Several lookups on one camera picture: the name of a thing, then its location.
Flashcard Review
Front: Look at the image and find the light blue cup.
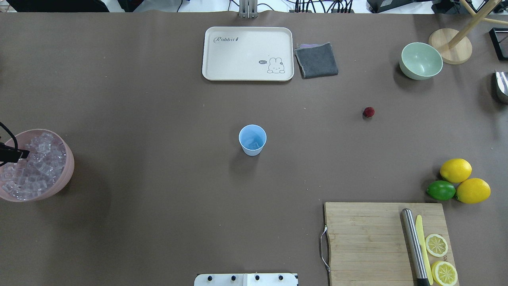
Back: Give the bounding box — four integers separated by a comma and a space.
239, 124, 267, 157

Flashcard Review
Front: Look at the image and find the yellow lemon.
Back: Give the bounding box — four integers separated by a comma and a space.
455, 178, 491, 204
439, 158, 472, 184

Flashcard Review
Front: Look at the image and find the green lime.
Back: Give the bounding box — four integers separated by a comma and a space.
426, 180, 456, 201

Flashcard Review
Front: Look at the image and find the steel ice scoop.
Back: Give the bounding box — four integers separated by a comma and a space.
494, 70, 508, 105

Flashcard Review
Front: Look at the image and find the yellow plastic knife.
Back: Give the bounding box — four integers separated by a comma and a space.
414, 215, 434, 286

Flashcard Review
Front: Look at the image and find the pile of ice cubes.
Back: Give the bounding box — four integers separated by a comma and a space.
0, 133, 67, 200

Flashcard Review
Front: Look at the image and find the red strawberry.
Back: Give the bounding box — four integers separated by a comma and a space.
362, 106, 375, 118

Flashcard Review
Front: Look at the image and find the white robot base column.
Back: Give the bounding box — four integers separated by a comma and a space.
194, 273, 299, 286

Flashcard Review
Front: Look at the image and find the pink bowl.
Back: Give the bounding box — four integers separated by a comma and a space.
0, 129, 75, 203

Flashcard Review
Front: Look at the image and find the steel muddler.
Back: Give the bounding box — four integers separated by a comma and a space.
401, 208, 430, 286

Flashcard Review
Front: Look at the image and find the lemon slice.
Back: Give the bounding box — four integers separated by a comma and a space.
424, 234, 449, 257
431, 261, 458, 286

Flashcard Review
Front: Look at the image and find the cream rabbit tray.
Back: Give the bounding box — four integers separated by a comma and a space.
202, 27, 294, 81

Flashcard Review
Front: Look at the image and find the grey folded cloth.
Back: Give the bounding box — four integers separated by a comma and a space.
294, 43, 338, 79

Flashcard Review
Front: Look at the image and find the wooden mug tree stand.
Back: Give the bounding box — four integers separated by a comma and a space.
428, 0, 508, 65

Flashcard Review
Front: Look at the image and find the black tray far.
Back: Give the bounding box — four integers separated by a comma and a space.
489, 28, 508, 61

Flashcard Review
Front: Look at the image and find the green bowl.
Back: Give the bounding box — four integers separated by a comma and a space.
399, 42, 443, 80

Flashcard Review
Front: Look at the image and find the aluminium frame post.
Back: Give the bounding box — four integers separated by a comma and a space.
238, 0, 259, 19

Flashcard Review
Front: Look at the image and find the wooden cutting board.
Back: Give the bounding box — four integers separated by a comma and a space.
323, 202, 451, 286

